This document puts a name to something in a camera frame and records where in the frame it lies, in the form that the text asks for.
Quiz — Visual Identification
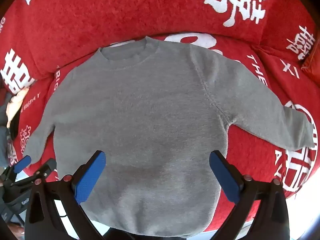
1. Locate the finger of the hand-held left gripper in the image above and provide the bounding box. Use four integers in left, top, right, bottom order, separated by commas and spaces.
25, 158, 57, 184
0, 155, 32, 183

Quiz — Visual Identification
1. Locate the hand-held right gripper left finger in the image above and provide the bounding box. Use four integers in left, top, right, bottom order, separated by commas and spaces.
25, 151, 107, 240

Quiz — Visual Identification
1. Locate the grey sweater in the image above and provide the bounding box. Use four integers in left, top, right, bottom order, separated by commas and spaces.
22, 36, 315, 237

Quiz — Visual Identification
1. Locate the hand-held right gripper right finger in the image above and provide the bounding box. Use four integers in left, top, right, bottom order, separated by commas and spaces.
209, 151, 290, 240

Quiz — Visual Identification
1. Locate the grey jacket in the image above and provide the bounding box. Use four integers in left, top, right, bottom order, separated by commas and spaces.
0, 92, 15, 168

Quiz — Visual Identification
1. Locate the red printed sofa cover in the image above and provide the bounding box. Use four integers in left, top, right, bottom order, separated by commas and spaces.
0, 0, 320, 233

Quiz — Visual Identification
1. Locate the cream cloth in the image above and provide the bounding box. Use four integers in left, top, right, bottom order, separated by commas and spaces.
6, 87, 29, 128

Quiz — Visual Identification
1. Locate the person's pink quilted clothing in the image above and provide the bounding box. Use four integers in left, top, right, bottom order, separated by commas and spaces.
10, 224, 25, 240

